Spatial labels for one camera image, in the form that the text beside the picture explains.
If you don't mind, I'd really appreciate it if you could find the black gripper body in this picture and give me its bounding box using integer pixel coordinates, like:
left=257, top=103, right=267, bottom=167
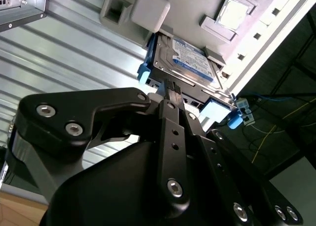
left=40, top=140, right=235, bottom=226

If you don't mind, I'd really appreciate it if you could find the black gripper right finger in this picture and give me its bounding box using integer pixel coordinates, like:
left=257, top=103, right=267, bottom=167
left=174, top=81, right=306, bottom=224

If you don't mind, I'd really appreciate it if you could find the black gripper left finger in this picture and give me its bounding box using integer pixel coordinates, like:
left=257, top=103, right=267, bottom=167
left=13, top=80, right=193, bottom=213

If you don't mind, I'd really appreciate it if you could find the hard disk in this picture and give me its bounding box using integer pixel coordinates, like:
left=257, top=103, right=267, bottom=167
left=137, top=33, right=254, bottom=130

